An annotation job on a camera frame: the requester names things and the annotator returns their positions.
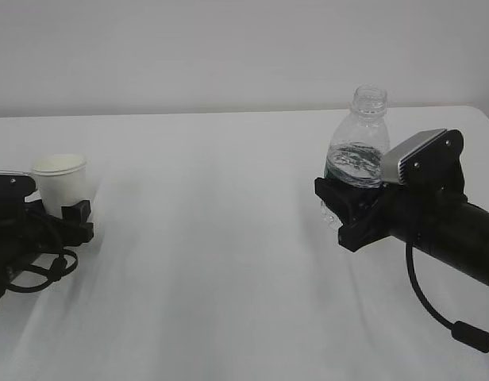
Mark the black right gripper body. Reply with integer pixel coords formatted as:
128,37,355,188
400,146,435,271
337,129,465,252

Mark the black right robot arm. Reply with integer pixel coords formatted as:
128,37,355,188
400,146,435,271
314,129,489,286

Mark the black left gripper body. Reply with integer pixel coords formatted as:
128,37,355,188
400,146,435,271
0,175,76,300

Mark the clear water bottle green label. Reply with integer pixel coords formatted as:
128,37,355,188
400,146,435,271
319,83,391,230

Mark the white paper cup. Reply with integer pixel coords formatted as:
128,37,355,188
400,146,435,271
31,153,89,217

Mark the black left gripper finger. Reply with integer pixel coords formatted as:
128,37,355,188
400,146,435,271
61,200,94,247

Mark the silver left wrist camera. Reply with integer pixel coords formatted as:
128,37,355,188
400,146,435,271
0,171,31,177

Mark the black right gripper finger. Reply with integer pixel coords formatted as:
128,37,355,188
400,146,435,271
314,178,379,225

